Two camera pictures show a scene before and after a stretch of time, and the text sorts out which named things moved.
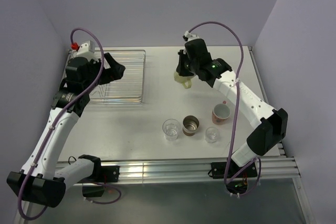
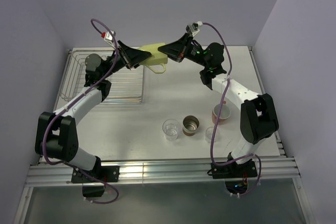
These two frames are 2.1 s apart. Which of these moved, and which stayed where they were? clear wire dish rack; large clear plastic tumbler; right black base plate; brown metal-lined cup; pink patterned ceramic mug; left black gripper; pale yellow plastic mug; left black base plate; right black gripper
Moved: right black gripper; pale yellow plastic mug; left black gripper
Stayed: clear wire dish rack; left black base plate; right black base plate; pink patterned ceramic mug; large clear plastic tumbler; brown metal-lined cup
